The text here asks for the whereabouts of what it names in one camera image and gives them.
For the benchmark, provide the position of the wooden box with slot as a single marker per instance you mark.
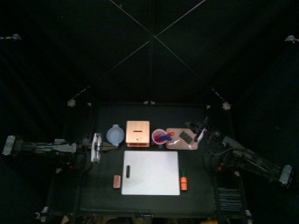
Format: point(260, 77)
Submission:
point(138, 132)

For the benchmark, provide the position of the white frame clamp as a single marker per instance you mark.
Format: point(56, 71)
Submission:
point(226, 105)
point(71, 102)

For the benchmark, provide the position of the grey frame corner fitting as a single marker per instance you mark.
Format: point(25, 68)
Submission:
point(291, 38)
point(15, 37)

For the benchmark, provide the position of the small black flat block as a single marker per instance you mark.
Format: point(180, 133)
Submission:
point(186, 137)

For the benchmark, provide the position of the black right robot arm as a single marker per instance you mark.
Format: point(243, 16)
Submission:
point(252, 162)

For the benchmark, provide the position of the blue plastic utensil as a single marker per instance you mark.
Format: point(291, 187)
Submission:
point(166, 138)

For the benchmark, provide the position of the red and white toy sushi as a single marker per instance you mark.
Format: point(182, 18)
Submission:
point(116, 181)

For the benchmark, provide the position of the light blue plastic plate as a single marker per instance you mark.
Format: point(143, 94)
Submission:
point(115, 135)

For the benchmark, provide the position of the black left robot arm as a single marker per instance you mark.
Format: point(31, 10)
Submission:
point(39, 147)

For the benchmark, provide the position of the small grey frame bracket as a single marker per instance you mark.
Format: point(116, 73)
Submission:
point(147, 102)

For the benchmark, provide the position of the red plastic cup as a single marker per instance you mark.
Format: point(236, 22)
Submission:
point(156, 140)

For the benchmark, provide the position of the brown wooden tray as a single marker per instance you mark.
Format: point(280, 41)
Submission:
point(172, 134)

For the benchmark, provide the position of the black printed label panel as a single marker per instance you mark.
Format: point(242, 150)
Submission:
point(230, 199)

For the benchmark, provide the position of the white cutting board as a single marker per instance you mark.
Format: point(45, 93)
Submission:
point(155, 175)

